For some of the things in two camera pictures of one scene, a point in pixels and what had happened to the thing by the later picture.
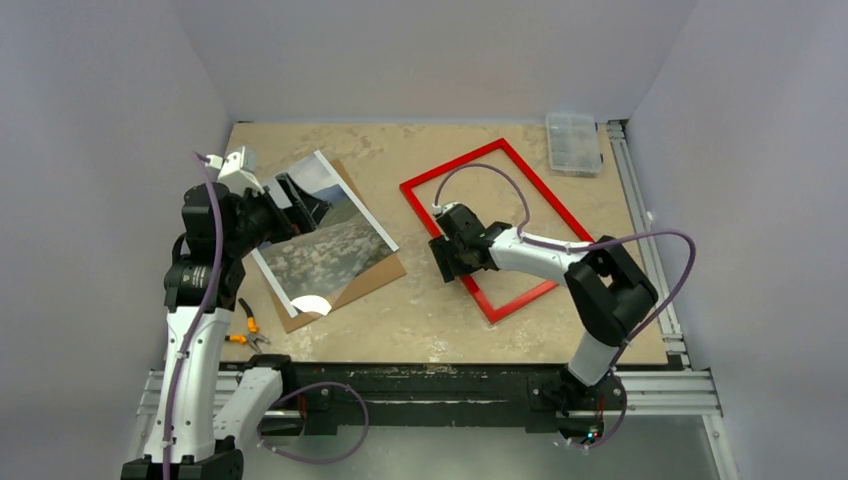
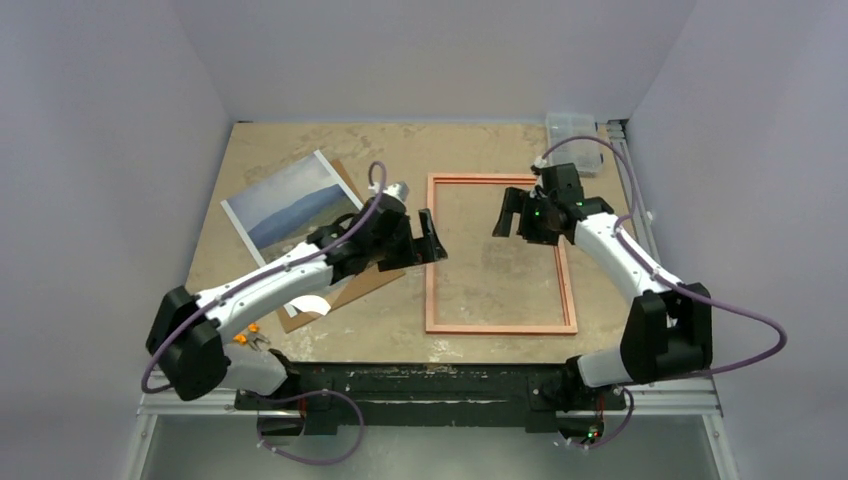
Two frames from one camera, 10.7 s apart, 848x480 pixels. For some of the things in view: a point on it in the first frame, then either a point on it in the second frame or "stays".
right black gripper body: [447, 250] → [523, 216]
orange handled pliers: [253, 328] stays
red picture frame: [499, 313] → [435, 179]
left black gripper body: [260, 219] → [400, 250]
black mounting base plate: [325, 394] stays
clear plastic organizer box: [574, 145] stays
